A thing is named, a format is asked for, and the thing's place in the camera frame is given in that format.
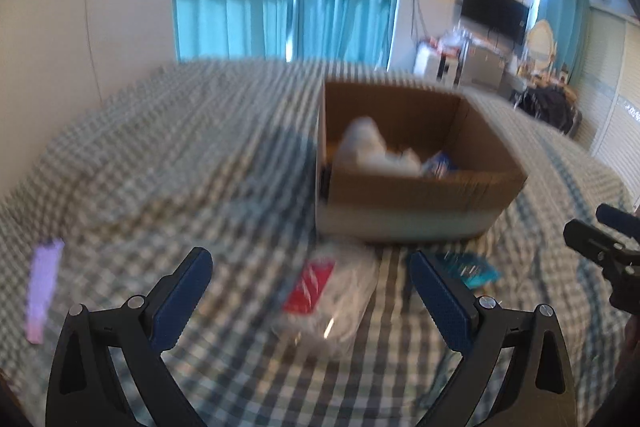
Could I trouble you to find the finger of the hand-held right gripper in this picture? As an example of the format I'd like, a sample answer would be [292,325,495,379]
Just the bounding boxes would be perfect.
[563,204,640,309]

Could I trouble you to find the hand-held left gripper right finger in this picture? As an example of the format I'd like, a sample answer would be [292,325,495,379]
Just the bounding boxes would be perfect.
[406,251,577,427]

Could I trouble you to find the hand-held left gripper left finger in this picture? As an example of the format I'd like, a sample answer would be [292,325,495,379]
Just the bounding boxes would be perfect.
[46,247,214,427]

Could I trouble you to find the clear bag with red label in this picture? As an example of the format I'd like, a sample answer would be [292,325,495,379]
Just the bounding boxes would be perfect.
[271,243,379,353]

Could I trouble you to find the cardboard box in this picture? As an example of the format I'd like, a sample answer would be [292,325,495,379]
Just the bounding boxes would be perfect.
[315,80,529,242]

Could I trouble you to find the teal packet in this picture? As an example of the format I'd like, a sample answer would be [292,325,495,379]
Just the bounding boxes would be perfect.
[434,252,502,290]

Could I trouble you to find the blue and white packet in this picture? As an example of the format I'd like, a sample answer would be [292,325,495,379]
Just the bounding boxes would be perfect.
[421,152,458,178]

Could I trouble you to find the purple packet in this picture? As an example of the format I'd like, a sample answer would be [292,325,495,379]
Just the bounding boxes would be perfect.
[26,238,65,343]

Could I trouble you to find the black bag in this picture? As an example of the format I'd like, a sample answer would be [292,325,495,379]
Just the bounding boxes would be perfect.
[520,85,581,135]

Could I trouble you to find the wardrobe with louvred doors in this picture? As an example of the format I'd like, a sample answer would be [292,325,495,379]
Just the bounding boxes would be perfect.
[575,7,640,185]

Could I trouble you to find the white bag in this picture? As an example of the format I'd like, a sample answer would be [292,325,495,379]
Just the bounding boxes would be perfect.
[336,117,422,178]

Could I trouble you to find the oval mirror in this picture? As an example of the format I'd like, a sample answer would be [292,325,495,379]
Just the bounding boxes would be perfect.
[526,20,556,70]

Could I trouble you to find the grey cabinet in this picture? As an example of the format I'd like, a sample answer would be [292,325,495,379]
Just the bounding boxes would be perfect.
[458,43,508,90]

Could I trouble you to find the white appliance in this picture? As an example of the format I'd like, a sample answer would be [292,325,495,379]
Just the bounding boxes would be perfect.
[413,41,462,82]

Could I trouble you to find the black television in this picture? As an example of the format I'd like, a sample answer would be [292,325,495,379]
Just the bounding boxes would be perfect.
[460,0,530,45]

